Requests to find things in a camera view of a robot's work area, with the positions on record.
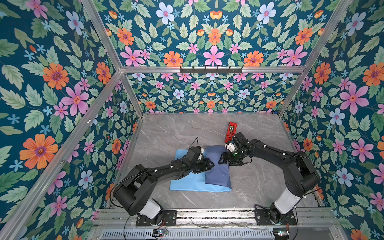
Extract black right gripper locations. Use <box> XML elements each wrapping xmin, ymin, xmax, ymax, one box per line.
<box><xmin>217</xmin><ymin>148</ymin><xmax>246</xmax><ymax>166</ymax></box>

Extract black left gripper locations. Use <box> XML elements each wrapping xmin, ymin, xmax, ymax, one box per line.
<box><xmin>190</xmin><ymin>157</ymin><xmax>217</xmax><ymax>174</ymax></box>

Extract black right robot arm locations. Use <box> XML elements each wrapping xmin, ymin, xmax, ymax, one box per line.
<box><xmin>219</xmin><ymin>133</ymin><xmax>320</xmax><ymax>216</ymax></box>

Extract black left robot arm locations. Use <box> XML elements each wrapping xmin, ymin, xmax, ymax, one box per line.
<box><xmin>112</xmin><ymin>146</ymin><xmax>215</xmax><ymax>220</ymax></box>

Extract red tape dispenser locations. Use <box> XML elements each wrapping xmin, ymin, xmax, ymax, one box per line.
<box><xmin>225</xmin><ymin>122</ymin><xmax>237</xmax><ymax>144</ymax></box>

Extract aluminium horizontal back bar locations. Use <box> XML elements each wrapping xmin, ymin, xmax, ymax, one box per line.
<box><xmin>120</xmin><ymin>66</ymin><xmax>304</xmax><ymax>74</ymax></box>

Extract aluminium left side bar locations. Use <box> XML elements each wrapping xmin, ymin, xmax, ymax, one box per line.
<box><xmin>1</xmin><ymin>71</ymin><xmax>122</xmax><ymax>240</ymax></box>

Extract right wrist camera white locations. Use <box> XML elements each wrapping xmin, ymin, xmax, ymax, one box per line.
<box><xmin>225</xmin><ymin>143</ymin><xmax>237</xmax><ymax>153</ymax></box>

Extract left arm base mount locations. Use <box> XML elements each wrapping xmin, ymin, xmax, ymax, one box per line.
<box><xmin>136</xmin><ymin>210</ymin><xmax>178</xmax><ymax>227</ymax></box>

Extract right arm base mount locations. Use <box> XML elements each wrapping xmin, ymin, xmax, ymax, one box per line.
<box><xmin>254</xmin><ymin>204</ymin><xmax>298</xmax><ymax>226</ymax></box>

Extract black hook rail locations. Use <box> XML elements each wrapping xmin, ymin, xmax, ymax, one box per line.
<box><xmin>179</xmin><ymin>66</ymin><xmax>243</xmax><ymax>75</ymax></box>

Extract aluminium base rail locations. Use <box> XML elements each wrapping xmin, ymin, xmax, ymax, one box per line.
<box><xmin>93</xmin><ymin>207</ymin><xmax>341</xmax><ymax>228</ymax></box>

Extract white vented cable duct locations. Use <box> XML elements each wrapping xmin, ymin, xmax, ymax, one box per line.
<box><xmin>100</xmin><ymin>229</ymin><xmax>275</xmax><ymax>240</ymax></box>

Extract aluminium corner frame post right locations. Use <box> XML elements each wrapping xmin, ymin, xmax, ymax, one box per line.
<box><xmin>278</xmin><ymin>0</ymin><xmax>353</xmax><ymax>119</ymax></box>

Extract aluminium corner frame post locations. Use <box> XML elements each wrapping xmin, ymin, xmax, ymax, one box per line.
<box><xmin>82</xmin><ymin>1</ymin><xmax>143</xmax><ymax>119</ymax></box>
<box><xmin>278</xmin><ymin>0</ymin><xmax>353</xmax><ymax>119</ymax></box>

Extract aluminium corner frame post left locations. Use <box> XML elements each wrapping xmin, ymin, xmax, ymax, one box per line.
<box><xmin>82</xmin><ymin>1</ymin><xmax>143</xmax><ymax>119</ymax></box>

